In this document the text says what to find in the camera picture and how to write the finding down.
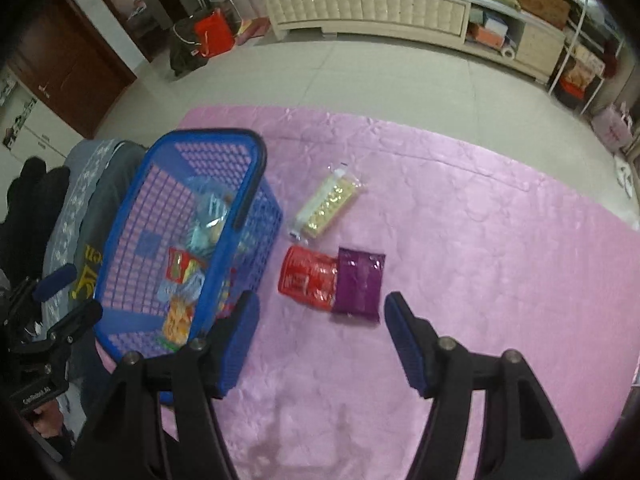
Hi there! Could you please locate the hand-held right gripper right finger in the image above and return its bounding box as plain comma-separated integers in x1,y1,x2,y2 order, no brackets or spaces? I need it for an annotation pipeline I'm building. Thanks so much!
384,291,583,480

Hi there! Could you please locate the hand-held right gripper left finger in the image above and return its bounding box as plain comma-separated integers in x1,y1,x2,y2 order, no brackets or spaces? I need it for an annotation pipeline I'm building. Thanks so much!
70,290,261,480

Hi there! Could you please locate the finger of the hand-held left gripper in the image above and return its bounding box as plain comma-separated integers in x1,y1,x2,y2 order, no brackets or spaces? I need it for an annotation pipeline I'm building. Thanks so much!
27,299,104,361
20,263,79,306

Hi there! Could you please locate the orange snack packet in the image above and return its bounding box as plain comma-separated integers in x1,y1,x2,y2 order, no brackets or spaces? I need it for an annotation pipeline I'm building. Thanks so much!
160,297,199,352

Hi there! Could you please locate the blue white snack packet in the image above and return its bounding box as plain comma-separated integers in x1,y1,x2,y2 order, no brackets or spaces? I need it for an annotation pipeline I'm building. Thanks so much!
156,277,206,307

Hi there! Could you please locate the purple snack packet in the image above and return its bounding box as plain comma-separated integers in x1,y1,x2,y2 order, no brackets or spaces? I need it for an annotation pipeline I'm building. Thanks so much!
331,246,387,322

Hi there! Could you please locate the blue plastic basket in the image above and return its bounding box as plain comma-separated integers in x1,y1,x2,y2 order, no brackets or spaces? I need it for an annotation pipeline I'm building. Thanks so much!
94,129,284,406

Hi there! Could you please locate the light blue snack packet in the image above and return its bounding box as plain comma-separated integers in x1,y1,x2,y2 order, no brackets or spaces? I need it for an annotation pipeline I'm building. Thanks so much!
187,177,252,261

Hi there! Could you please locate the yellow cracker packet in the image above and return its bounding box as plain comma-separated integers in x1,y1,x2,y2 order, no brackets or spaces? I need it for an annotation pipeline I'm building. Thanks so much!
289,162,367,242

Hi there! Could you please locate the person's left hand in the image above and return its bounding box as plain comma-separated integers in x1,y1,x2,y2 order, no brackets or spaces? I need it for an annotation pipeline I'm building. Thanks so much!
27,402,69,439

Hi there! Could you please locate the black cloth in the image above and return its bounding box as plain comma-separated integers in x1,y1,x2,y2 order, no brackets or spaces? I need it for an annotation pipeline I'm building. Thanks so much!
0,156,71,283

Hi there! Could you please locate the pale grey patterned cloth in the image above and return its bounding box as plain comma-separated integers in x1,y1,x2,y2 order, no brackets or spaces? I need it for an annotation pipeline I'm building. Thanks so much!
42,139,123,321

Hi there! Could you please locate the dark grey yellow-print cloth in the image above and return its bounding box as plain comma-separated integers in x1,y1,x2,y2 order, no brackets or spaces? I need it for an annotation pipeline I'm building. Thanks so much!
65,141,151,406

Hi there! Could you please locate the pink quilted blanket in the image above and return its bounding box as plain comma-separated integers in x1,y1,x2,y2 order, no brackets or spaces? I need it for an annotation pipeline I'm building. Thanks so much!
97,105,640,480

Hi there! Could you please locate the brown wooden door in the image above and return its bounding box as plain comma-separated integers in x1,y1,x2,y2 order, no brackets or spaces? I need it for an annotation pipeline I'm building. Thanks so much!
9,0,139,142

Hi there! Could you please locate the black bag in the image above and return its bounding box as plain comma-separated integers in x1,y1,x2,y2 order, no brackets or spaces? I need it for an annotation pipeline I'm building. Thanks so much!
168,20,211,78

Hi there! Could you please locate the red bag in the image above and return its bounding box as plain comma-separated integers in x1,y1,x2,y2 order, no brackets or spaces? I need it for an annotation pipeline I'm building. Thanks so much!
194,7,236,59

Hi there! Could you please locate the pink gift bag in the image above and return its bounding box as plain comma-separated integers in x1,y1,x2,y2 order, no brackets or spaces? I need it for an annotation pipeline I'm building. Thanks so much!
591,102,637,152

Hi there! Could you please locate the orange box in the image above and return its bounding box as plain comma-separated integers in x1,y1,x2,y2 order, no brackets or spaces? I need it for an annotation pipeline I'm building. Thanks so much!
472,25,507,48

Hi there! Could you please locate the cream tufted TV cabinet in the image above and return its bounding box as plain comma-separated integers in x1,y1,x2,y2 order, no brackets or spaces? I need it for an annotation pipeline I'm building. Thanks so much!
262,0,568,86

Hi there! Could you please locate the white metal rack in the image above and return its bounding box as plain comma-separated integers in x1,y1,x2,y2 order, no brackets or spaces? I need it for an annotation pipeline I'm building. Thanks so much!
547,0,632,117

